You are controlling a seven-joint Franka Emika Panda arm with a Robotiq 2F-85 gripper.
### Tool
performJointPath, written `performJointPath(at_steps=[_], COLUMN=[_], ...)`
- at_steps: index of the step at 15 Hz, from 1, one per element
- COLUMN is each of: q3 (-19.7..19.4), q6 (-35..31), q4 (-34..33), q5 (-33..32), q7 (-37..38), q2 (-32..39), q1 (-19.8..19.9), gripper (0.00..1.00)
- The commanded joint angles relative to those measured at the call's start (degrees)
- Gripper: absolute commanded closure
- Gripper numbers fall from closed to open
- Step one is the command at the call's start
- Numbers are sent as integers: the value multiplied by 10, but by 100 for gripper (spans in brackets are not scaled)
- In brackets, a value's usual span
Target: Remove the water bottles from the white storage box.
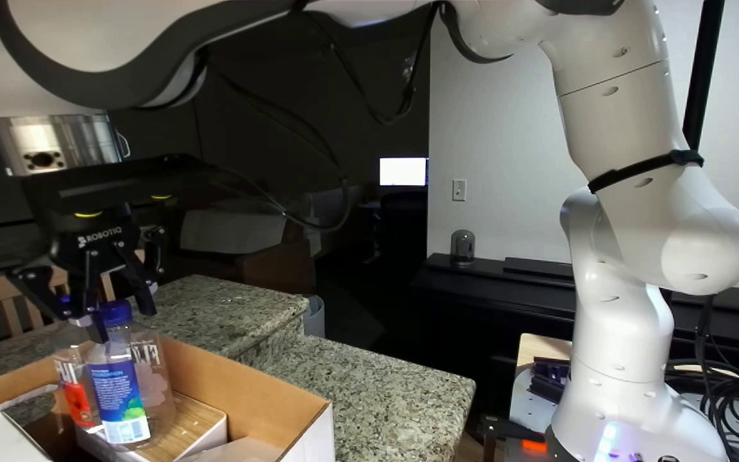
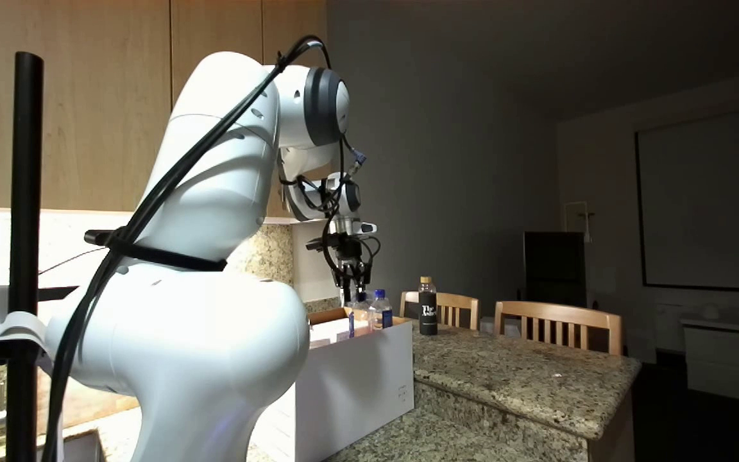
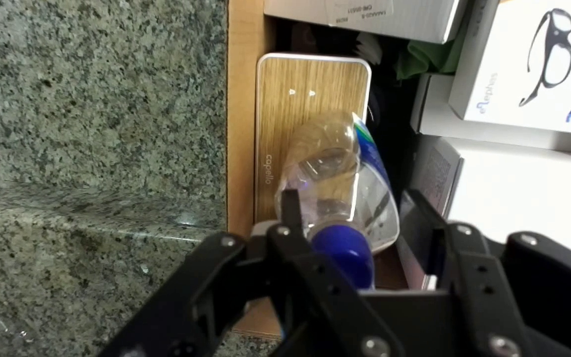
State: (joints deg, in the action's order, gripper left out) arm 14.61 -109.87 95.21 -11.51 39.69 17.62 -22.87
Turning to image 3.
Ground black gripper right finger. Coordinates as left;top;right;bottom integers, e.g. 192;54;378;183
400;189;571;357

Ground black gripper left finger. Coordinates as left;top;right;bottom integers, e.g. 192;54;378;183
99;189;406;357

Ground clear blue-cap water bottle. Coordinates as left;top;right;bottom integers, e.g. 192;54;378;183
275;109;404;294

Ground plain white box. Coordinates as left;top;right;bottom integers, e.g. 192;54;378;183
430;137;571;270

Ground flat white box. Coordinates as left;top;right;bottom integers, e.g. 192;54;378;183
408;70;571;159

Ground white box with glasses print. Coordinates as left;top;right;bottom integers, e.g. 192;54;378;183
446;0;571;137

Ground white box with barcode label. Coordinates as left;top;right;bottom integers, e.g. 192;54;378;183
261;0;468;46

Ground light wooden board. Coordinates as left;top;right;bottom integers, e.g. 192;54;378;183
253;52;374;230

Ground green cloth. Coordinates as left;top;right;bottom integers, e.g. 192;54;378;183
394;36;464;83

